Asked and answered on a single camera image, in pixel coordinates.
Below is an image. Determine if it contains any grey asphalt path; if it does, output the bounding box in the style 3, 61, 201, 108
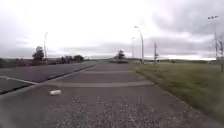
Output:
0, 63, 224, 128

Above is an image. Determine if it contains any curved street lamp pole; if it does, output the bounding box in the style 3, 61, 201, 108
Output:
133, 25, 145, 64

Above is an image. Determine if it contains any thin sign pole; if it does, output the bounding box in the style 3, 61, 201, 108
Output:
152, 42, 159, 69

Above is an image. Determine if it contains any pale litter piece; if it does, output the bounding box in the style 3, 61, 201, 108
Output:
49, 89, 63, 96

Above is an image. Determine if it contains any concrete kerb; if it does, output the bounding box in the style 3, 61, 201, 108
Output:
0, 63, 100, 98

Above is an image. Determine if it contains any small dark tree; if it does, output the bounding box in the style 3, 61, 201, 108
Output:
31, 45, 46, 62

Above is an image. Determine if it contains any green grass field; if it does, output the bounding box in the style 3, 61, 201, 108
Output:
133, 61, 224, 123

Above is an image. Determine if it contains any grey asphalt road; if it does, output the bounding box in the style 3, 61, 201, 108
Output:
0, 61, 100, 96

